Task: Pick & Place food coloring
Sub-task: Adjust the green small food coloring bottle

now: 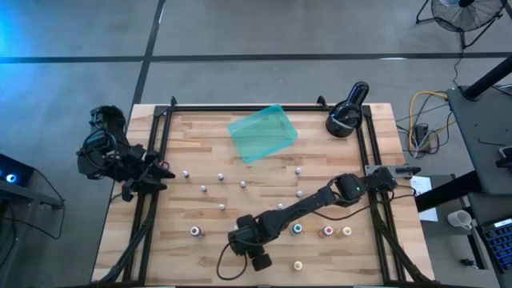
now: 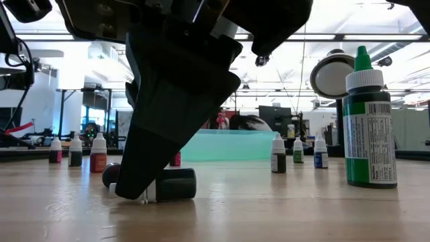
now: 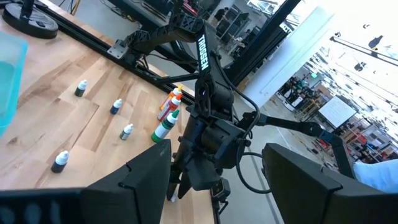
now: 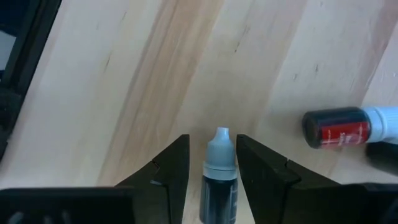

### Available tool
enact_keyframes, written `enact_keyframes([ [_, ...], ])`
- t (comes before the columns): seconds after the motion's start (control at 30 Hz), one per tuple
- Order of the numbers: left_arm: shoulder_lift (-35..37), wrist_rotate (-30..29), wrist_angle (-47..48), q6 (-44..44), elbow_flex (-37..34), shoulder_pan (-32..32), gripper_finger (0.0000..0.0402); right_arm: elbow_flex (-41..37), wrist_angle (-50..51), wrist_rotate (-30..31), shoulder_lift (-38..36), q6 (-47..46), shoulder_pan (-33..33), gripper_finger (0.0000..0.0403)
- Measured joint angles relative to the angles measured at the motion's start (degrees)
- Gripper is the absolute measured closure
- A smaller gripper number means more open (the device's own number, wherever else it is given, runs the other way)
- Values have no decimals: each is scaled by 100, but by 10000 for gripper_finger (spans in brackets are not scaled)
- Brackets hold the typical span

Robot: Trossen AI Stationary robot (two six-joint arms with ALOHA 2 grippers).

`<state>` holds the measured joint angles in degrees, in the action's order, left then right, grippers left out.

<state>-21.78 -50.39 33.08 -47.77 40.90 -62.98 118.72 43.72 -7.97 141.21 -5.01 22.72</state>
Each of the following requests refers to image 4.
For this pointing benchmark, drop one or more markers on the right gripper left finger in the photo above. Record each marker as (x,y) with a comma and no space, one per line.
(166,193)

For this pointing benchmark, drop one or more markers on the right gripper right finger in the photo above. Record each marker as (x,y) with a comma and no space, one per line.
(270,193)

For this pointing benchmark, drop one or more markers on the small black bottle white cap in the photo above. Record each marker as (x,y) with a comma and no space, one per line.
(219,199)

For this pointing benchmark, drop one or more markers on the small red label bottle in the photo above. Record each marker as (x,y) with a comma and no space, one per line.
(342,133)

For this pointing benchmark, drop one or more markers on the black aluminium table frame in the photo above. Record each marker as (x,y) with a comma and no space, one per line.
(34,37)

